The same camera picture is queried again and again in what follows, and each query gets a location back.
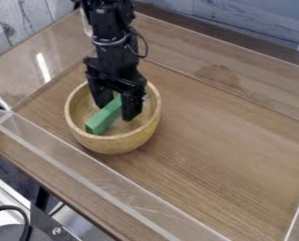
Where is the clear acrylic tray wall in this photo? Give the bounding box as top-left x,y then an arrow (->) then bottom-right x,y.
0,84 -> 233,241

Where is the brown wooden bowl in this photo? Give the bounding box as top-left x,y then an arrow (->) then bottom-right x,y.
65,83 -> 162,154

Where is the clear acrylic corner bracket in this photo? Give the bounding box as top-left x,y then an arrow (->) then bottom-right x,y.
81,8 -> 93,38

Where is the green rectangular block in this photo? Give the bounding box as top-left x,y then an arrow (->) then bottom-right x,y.
86,95 -> 122,136

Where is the black metal table bracket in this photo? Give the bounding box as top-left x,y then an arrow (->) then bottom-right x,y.
29,187 -> 82,241

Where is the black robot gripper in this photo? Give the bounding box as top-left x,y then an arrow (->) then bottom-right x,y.
83,39 -> 147,121

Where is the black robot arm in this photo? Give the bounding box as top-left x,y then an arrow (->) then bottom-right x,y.
77,0 -> 149,121

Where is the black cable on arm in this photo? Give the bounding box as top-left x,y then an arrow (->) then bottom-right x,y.
126,26 -> 150,59

